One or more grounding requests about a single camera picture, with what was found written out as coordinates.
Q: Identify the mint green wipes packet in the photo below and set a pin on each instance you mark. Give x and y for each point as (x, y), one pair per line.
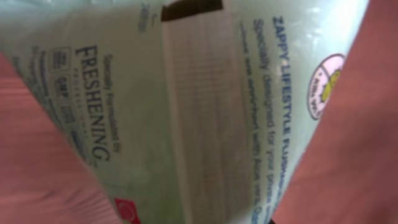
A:
(184, 111)

